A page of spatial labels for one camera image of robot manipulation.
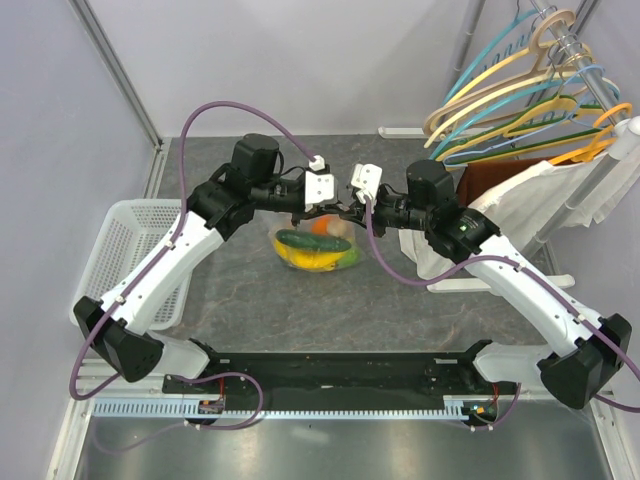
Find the green hanger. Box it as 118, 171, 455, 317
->
438, 94, 604, 168

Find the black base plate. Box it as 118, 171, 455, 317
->
159, 351, 521, 414

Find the yellow banana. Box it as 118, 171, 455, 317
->
273, 239, 348, 272

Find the orange hanger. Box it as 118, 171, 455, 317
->
548, 102, 633, 166

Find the brown box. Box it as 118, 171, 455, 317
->
456, 158, 544, 206

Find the green custard apple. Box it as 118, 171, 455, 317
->
340, 247, 361, 268

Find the white clothes rack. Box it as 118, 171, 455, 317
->
378, 0, 640, 296

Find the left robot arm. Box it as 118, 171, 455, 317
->
73, 134, 336, 393

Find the white plastic basket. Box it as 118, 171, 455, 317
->
71, 199, 181, 304

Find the green cucumber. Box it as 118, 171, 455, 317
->
275, 229, 351, 253

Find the yellow hanger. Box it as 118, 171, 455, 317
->
431, 95, 578, 161

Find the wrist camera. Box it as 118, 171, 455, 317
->
350, 163, 382, 204
304, 155, 336, 212

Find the light blue hanger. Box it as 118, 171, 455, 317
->
430, 65, 610, 168

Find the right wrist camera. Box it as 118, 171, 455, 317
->
350, 163, 382, 204

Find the white cable duct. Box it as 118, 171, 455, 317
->
93, 397, 480, 421

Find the aluminium frame post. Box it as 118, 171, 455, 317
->
69, 0, 163, 150

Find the orange fruit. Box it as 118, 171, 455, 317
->
311, 215, 332, 235

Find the white cloth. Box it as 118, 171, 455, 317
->
399, 157, 640, 279

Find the clear zip top bag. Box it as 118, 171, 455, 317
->
269, 214, 362, 273

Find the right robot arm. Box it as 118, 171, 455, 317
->
351, 160, 639, 409

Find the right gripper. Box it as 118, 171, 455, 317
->
340, 186, 433, 238

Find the beige wooden hanger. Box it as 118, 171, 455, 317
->
423, 8, 594, 139

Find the teal hanger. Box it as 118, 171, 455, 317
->
432, 7, 621, 161

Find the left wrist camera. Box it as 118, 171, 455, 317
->
304, 155, 336, 212

